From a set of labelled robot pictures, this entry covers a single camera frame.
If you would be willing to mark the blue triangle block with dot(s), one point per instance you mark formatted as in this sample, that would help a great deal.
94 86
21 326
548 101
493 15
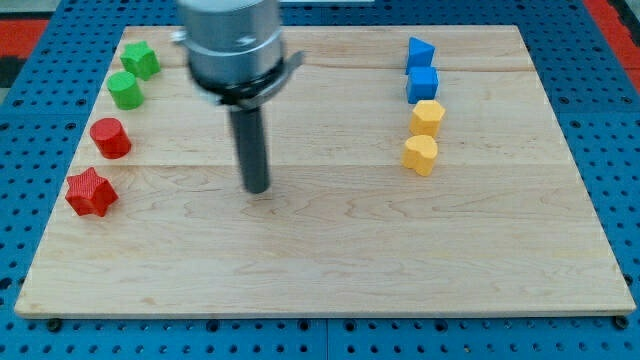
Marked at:
419 54

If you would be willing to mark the green cylinder block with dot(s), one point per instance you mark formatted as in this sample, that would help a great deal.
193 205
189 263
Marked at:
124 90

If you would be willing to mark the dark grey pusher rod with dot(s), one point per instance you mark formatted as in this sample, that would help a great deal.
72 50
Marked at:
251 149

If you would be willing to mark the yellow hexagon block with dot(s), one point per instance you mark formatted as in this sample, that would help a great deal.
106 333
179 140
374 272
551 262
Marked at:
426 118

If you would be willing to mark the red star block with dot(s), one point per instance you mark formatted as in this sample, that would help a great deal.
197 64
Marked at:
89 193

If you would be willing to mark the wooden board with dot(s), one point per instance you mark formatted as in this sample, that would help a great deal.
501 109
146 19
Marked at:
502 227

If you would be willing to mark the yellow heart block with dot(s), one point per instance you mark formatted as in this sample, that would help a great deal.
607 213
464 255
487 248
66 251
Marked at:
420 154

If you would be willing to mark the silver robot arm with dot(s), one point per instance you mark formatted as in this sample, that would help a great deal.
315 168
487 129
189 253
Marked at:
236 49

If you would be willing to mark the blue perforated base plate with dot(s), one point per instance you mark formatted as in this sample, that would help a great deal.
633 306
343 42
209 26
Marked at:
48 105

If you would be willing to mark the red cylinder block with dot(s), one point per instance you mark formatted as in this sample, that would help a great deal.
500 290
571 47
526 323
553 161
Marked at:
110 138

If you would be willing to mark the green star block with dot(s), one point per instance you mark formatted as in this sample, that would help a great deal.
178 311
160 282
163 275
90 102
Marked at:
140 60

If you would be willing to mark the blue cube block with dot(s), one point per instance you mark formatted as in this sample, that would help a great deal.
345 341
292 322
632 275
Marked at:
422 84

